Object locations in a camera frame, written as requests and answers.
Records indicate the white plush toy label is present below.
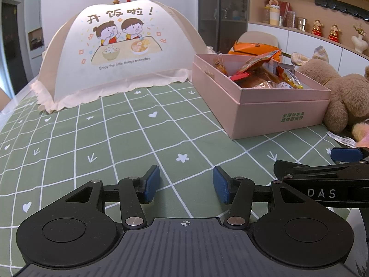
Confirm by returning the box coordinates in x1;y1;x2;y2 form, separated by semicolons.
327;131;356;148

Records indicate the pink fluffy plush toy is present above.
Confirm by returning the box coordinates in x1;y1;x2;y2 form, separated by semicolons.
352;123;369;148

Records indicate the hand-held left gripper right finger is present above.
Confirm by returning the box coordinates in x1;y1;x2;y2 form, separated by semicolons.
213;166;289;230

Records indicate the yellow orange snack packet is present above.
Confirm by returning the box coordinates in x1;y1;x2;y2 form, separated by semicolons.
276;65;304;89

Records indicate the orange snack bag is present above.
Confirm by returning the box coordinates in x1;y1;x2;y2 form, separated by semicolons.
228;42;281;56

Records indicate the white sideboard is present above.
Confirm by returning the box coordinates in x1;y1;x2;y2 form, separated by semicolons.
247;21;369;78

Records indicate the pink cardboard box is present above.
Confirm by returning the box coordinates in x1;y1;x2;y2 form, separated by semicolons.
193;52;331;140

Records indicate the brown teddy bear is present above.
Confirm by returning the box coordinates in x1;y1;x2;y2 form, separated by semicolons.
291;45;369;135

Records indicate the white vase with flowers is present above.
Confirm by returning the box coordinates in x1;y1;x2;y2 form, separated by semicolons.
352;24;368;53

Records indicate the black coat hook rail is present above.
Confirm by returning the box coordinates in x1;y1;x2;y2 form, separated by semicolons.
314;0;369;14

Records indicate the cartoon print mesh food cover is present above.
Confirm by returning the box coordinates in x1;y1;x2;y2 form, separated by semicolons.
30;0;208;114

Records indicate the yellow lidded jar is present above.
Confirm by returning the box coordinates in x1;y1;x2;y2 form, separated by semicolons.
269;6;282;25

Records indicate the green checkered tablecloth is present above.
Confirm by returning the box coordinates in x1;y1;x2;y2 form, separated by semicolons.
0;79;369;269

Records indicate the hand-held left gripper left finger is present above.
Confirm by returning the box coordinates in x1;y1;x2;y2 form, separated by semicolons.
66;165;160;231

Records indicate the red gift bag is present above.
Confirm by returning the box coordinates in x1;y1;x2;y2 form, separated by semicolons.
278;1;290;21

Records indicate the dark glass cabinet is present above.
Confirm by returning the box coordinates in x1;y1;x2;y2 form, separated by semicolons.
198;0;249;54

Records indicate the beige chair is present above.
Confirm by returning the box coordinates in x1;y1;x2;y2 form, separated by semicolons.
236;31;279;53

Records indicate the long bread packet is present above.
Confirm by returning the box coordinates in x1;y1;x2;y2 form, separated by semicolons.
238;69;281;89

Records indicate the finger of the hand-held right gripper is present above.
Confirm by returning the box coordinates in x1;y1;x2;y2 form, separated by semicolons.
331;147;369;163
273;160;369;181

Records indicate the dark door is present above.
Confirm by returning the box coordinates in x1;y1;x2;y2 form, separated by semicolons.
0;0;28;99

